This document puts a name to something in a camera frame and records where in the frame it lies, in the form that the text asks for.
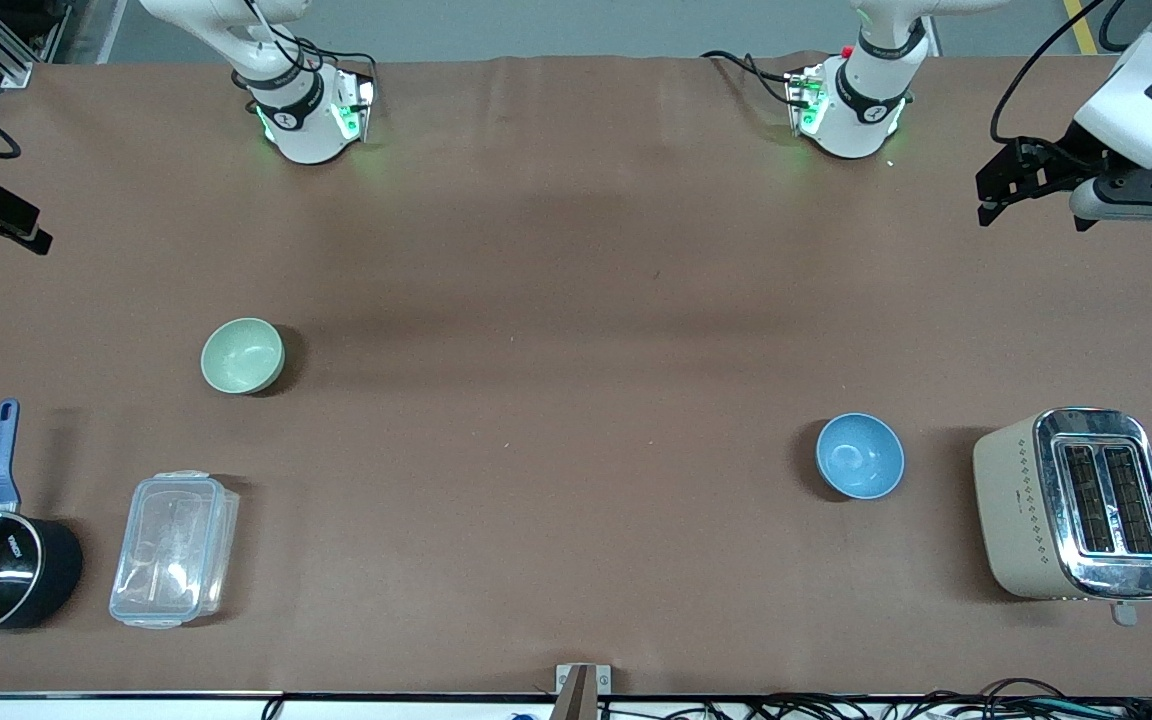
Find light green bowl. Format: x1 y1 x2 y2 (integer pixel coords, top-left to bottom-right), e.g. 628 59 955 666
200 317 286 396

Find blue bowl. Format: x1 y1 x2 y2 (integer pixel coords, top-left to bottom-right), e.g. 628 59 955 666
815 412 906 501

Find silver connector box green lights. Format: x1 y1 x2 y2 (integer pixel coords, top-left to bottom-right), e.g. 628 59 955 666
331 72 377 143
786 68 829 138

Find beige chrome toaster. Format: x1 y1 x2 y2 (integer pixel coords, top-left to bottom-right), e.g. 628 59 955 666
972 407 1152 628

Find clear plastic food container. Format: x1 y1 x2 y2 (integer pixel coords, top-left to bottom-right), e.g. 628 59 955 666
109 470 240 630

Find brown table cover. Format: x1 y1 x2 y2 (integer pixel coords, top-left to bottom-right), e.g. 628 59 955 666
0 55 1152 697

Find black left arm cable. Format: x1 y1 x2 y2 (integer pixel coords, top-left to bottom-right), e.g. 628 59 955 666
989 0 1109 143

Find black base cable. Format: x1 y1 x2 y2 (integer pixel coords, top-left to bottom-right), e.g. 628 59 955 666
236 0 379 83
701 50 799 109

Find black saucepan blue handle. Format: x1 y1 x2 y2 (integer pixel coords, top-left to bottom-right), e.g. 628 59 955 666
0 400 84 637

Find tangled black cables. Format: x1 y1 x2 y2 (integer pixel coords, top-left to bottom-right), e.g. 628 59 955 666
601 678 1152 720

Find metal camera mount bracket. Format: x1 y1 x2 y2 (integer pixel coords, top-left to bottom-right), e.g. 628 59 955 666
555 663 612 720

